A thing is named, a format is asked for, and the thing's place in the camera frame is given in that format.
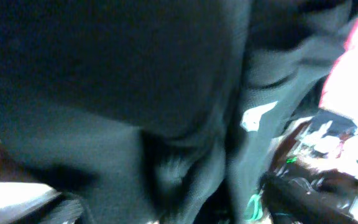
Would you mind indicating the black pants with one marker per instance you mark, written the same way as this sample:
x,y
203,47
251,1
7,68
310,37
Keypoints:
x,y
145,108

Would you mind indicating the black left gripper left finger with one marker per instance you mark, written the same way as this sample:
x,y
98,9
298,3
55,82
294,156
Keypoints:
x,y
60,211

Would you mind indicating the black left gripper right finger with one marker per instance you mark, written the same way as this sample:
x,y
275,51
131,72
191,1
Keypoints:
x,y
284,195

